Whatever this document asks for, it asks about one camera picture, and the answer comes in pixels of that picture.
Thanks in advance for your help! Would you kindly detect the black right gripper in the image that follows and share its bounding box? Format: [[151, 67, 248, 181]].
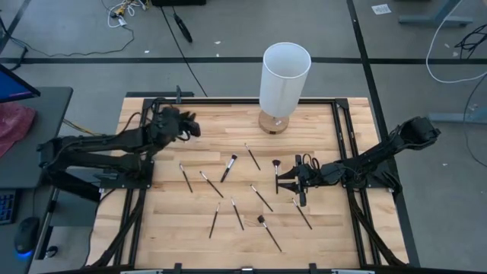
[[276, 153, 325, 209]]

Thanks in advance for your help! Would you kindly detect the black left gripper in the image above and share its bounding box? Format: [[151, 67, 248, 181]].
[[146, 106, 202, 154]]

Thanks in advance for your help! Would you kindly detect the black fan-head makeup brush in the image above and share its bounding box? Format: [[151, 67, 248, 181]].
[[272, 158, 282, 195]]

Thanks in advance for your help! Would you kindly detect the thick black powder brush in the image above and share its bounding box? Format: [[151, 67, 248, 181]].
[[220, 153, 239, 183]]

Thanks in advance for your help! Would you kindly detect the black-bristle makeup brush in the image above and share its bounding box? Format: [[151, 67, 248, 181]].
[[256, 215, 283, 253]]

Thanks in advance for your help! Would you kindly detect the black elongated floor tool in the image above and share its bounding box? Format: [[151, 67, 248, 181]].
[[172, 12, 194, 44]]

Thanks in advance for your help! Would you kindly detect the white shade wooden base lamp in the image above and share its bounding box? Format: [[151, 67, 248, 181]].
[[258, 41, 312, 135]]

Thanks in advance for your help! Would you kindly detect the black box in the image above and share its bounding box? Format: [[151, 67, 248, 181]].
[[151, 0, 208, 8]]

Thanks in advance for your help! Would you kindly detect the dark grey desk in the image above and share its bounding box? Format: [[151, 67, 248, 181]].
[[0, 86, 74, 190]]

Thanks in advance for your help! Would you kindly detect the black desk leg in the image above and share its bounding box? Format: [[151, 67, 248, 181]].
[[36, 186, 62, 262]]

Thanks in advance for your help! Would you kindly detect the blue-grey desk foot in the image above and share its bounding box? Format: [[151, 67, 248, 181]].
[[427, 105, 487, 126], [397, 0, 475, 29]]

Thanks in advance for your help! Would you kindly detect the pink cloth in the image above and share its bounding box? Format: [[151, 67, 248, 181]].
[[0, 101, 38, 159]]

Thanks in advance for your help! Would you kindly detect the computer monitor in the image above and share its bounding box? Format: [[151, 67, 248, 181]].
[[0, 62, 42, 104]]

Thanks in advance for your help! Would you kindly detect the white paper sheet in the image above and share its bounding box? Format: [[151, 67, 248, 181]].
[[371, 3, 393, 17]]

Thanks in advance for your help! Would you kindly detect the black computer mouse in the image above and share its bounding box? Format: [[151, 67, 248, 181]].
[[14, 216, 41, 256]]

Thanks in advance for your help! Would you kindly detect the black keyboard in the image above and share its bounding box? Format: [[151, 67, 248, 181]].
[[0, 189, 19, 227]]

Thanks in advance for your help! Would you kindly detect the black right camera cable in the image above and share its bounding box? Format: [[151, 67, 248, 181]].
[[301, 152, 321, 171]]

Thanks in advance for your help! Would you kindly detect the black aluminium table frame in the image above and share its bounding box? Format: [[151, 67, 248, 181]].
[[85, 90, 411, 274]]

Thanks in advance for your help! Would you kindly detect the white yellow cable bundle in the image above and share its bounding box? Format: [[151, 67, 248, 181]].
[[99, 0, 148, 30]]

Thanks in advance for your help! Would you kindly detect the grey floor cable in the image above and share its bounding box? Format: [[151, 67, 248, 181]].
[[0, 14, 136, 73]]

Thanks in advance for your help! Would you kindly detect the white floor cable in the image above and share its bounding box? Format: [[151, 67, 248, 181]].
[[425, 0, 487, 85]]

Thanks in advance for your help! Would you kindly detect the black floor cable tangle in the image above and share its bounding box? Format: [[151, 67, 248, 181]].
[[454, 22, 487, 61]]

